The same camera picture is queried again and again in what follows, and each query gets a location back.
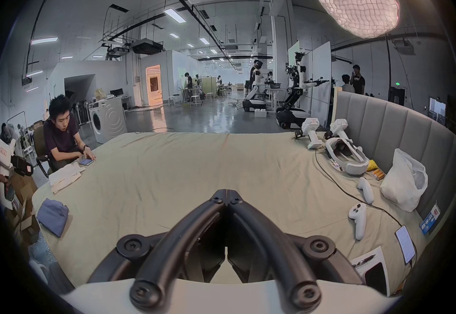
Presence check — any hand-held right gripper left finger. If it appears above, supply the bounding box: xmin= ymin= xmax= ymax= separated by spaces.
xmin=87 ymin=189 xmax=227 ymax=310

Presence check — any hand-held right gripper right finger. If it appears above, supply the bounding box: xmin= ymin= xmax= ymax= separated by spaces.
xmin=227 ymin=189 xmax=366 ymax=310

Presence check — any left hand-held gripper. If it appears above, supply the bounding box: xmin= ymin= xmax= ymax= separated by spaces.
xmin=0 ymin=138 xmax=34 ymax=211

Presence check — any black chair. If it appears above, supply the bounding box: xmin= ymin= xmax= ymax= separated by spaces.
xmin=33 ymin=124 xmax=58 ymax=178

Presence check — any brown carton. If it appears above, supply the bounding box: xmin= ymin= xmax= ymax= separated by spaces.
xmin=11 ymin=174 xmax=40 ymax=235

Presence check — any bed with beige sheet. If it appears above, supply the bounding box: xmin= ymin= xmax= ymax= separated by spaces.
xmin=31 ymin=132 xmax=439 ymax=306

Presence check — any folded white cloth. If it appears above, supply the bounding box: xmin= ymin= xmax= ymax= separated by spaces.
xmin=48 ymin=162 xmax=86 ymax=194

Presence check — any folded blue garment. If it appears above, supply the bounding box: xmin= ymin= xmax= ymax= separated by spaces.
xmin=37 ymin=199 xmax=70 ymax=238

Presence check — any white hand controller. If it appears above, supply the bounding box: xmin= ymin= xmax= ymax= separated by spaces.
xmin=357 ymin=177 xmax=375 ymax=205
xmin=348 ymin=203 xmax=367 ymax=241

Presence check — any spare white hand-held gripper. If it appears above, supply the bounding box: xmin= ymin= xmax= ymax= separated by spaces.
xmin=323 ymin=119 xmax=352 ymax=144
xmin=294 ymin=117 xmax=324 ymax=150

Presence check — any white washing machine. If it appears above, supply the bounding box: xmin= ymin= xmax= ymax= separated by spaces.
xmin=88 ymin=95 xmax=128 ymax=144

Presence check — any black pen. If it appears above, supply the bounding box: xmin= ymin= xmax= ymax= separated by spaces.
xmin=352 ymin=254 xmax=377 ymax=267

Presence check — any white headset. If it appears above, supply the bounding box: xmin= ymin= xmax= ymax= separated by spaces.
xmin=325 ymin=137 xmax=370 ymax=178

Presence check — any white paper sheet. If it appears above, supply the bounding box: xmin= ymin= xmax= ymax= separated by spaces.
xmin=351 ymin=246 xmax=391 ymax=297

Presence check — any black phone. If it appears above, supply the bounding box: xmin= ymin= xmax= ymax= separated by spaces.
xmin=365 ymin=262 xmax=387 ymax=295

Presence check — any white robot on black base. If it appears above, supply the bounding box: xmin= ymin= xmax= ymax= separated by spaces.
xmin=276 ymin=52 xmax=330 ymax=130

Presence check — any white humanoid robot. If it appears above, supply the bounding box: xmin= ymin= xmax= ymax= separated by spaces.
xmin=242 ymin=60 xmax=272 ymax=112

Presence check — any phone with pale screen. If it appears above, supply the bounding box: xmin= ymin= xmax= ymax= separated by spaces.
xmin=395 ymin=225 xmax=417 ymax=265

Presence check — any white plastic bag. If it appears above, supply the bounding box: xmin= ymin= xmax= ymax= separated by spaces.
xmin=380 ymin=149 xmax=428 ymax=213

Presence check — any grey padded headboard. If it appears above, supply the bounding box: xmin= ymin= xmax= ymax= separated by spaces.
xmin=335 ymin=91 xmax=456 ymax=235

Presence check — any blue card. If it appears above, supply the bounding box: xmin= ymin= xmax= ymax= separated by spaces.
xmin=420 ymin=203 xmax=442 ymax=235

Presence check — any black cable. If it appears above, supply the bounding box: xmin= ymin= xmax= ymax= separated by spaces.
xmin=315 ymin=148 xmax=407 ymax=228

